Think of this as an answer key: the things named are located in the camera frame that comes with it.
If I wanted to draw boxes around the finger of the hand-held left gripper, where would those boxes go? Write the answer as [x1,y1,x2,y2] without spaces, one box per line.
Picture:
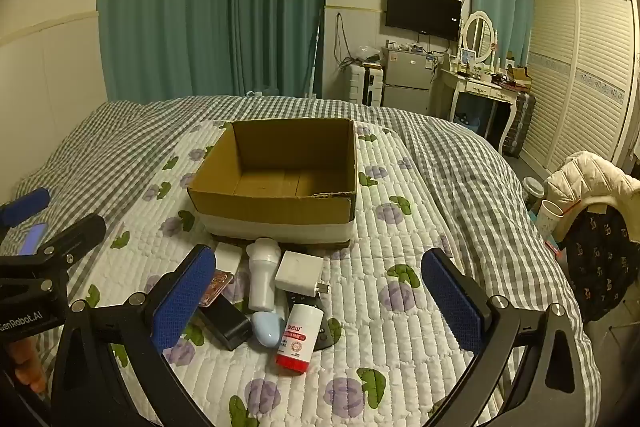
[0,188,51,228]
[20,214,107,270]

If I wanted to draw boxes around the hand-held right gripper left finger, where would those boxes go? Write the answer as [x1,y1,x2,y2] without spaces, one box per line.
[50,244,221,427]

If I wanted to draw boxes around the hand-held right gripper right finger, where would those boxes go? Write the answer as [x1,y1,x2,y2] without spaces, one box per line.
[421,248,586,427]

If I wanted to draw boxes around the pink patterned card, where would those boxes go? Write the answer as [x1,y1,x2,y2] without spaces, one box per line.
[199,270,233,308]

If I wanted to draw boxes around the black power bank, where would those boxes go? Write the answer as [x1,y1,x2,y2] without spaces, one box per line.
[195,294,252,352]

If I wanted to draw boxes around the small white box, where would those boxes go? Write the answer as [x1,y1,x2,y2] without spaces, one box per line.
[215,243,244,275]

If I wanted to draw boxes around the light blue egg-shaped case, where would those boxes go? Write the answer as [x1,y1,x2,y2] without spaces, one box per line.
[251,311,287,350]

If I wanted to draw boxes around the white plug charger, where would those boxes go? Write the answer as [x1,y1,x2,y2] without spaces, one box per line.
[274,250,331,297]

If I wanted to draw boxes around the brown cardboard box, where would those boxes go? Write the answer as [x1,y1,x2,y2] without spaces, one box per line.
[187,118,358,249]

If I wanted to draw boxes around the black remote control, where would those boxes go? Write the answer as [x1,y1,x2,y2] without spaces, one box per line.
[287,291,337,350]

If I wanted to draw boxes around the person's left hand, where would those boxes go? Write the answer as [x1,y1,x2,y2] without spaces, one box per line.
[10,339,47,394]

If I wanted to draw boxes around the floral quilted blanket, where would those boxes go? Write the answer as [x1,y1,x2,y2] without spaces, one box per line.
[65,119,551,427]

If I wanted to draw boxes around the white paper cup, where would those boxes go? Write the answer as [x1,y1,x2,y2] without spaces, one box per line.
[536,200,566,240]

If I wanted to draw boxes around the dark printed garment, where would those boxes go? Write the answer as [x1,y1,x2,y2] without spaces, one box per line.
[562,207,636,323]

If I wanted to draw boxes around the white puffer jacket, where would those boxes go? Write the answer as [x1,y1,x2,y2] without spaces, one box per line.
[544,151,640,220]

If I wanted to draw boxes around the dark suitcase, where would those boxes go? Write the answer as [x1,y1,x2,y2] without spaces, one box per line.
[502,91,536,158]

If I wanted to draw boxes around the white dressing table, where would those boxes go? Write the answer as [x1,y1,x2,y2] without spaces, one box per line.
[440,66,521,148]

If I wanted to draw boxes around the silver small fridge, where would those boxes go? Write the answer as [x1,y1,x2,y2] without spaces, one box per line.
[381,47,438,112]

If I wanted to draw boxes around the white suitcase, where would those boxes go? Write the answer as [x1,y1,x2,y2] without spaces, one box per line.
[348,63,384,106]

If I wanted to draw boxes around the wide green curtain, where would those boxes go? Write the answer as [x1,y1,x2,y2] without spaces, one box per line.
[97,0,328,104]

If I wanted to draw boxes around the white slatted wardrobe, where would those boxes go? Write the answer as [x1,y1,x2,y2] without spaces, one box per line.
[520,0,640,180]

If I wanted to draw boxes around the white pole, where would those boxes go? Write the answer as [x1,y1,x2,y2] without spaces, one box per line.
[305,9,322,98]

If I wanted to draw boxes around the oval white vanity mirror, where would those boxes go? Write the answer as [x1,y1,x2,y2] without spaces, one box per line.
[459,11,500,65]

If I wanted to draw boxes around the black wall cable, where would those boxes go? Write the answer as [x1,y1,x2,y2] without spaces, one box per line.
[336,12,352,68]

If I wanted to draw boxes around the black wall television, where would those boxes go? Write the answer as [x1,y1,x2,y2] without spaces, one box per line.
[385,0,463,42]

